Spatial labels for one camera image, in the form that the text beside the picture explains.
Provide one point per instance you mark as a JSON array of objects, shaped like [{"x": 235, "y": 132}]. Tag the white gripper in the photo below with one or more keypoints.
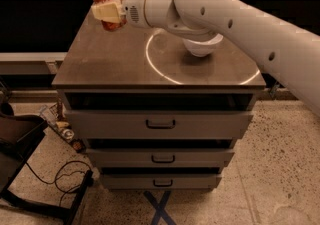
[{"x": 134, "y": 8}]

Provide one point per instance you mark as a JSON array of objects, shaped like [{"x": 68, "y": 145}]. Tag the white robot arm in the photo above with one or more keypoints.
[{"x": 288, "y": 53}]

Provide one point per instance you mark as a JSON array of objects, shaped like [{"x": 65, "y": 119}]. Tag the white ceramic bowl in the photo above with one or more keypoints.
[{"x": 202, "y": 49}]

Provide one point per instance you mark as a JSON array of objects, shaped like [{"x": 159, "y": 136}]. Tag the grey drawer cabinet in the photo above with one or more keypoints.
[{"x": 136, "y": 69}]

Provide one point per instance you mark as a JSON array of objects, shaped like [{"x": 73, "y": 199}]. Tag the middle grey drawer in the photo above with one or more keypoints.
[{"x": 147, "y": 158}]

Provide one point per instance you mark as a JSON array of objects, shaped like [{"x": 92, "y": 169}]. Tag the black chair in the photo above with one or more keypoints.
[{"x": 19, "y": 138}]

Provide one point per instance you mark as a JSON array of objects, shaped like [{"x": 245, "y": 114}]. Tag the bottom grey drawer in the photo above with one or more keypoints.
[{"x": 160, "y": 181}]

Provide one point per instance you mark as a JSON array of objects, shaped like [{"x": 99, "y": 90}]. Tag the blue tape cross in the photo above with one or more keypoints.
[{"x": 160, "y": 208}]

